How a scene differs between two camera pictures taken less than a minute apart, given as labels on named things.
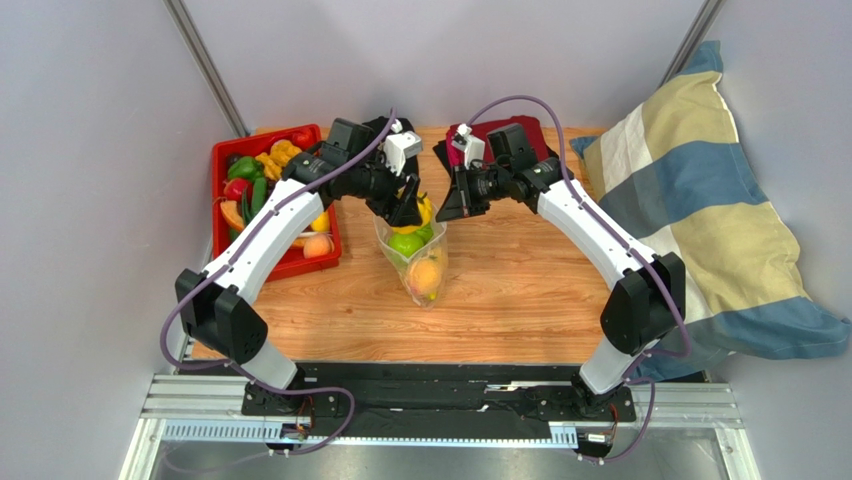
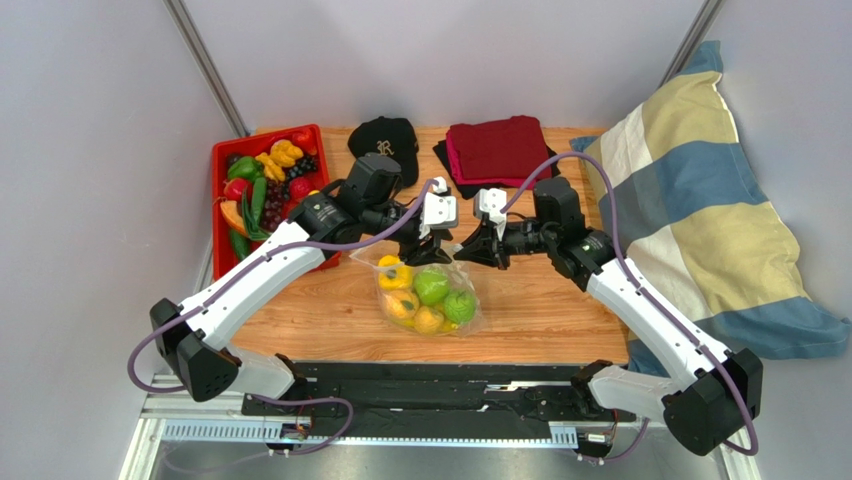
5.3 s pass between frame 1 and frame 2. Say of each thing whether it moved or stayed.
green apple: moved
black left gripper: moved
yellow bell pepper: moved
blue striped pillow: stayed
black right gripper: moved
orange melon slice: stayed
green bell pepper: stayed
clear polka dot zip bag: moved
